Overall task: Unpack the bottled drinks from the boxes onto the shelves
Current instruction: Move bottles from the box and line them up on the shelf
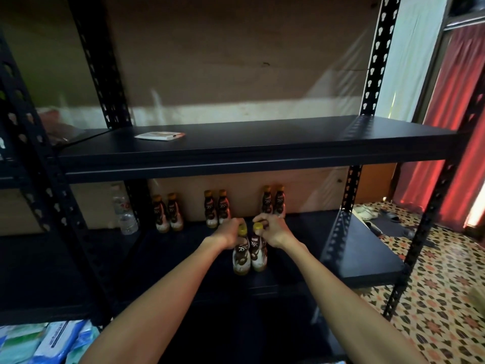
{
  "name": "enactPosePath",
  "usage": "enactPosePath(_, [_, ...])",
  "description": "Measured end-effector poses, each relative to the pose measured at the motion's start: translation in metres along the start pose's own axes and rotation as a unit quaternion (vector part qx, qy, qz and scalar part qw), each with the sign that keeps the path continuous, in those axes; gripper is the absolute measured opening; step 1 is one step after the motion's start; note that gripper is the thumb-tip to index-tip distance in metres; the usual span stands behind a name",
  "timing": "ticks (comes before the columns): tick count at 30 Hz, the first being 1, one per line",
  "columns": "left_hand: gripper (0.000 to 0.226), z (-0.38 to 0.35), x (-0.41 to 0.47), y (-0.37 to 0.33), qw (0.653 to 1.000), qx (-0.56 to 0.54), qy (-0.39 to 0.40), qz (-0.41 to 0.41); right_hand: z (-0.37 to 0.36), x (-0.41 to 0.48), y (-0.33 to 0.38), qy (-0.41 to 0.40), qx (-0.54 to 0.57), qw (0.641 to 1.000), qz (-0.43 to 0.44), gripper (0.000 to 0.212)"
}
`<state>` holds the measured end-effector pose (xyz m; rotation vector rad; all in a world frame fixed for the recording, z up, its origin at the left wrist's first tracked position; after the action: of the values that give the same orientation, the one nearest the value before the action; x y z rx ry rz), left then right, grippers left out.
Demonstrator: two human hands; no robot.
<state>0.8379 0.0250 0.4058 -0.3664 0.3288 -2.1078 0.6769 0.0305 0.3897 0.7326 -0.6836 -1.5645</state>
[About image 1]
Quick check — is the red curtain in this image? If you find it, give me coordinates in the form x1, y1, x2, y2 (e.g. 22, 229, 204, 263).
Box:
394, 22, 485, 232

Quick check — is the person's right forearm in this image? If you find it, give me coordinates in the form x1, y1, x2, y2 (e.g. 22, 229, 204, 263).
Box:
284, 240, 429, 364

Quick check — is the black metal shelf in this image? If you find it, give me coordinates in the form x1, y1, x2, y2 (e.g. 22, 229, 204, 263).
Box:
45, 0, 485, 364
0, 26, 115, 364

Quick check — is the row of wet wipe packs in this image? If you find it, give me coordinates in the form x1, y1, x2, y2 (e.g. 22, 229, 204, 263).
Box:
0, 320, 101, 364

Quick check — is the person's left forearm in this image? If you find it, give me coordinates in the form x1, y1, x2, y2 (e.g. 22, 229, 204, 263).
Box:
79, 242, 228, 364

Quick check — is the person's right hand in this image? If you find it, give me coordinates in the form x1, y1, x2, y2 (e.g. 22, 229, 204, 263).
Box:
253, 212, 300, 252

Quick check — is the bottle pair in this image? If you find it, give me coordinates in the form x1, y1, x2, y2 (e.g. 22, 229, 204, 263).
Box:
260, 185, 275, 217
250, 221, 269, 273
232, 223, 252, 276
217, 189, 233, 224
202, 189, 220, 230
151, 194, 169, 234
273, 186, 287, 218
167, 192, 185, 231

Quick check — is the dark floor mat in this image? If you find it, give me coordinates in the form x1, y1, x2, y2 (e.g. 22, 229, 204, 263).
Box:
369, 212, 437, 249

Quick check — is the flat white orange packet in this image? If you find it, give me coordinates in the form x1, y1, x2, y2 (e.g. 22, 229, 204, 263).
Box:
134, 131, 186, 142

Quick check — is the clear water bottle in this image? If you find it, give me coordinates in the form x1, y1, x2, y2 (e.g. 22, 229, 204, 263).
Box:
112, 186, 140, 237

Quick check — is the person's left hand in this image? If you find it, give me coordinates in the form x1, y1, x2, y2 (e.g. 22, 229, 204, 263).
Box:
202, 216, 249, 252

